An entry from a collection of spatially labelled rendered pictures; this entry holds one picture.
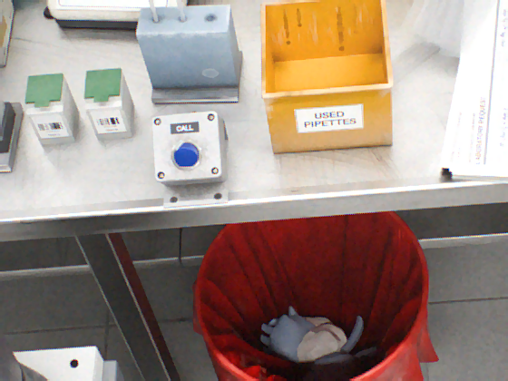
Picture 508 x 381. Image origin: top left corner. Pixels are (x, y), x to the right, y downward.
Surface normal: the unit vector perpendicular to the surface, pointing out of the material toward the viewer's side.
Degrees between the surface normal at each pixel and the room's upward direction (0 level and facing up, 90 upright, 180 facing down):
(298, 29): 90
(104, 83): 0
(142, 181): 0
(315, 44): 90
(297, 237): 77
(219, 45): 90
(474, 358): 0
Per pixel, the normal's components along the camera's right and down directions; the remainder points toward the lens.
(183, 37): -0.07, 0.82
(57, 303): -0.12, -0.57
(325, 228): -0.07, 0.67
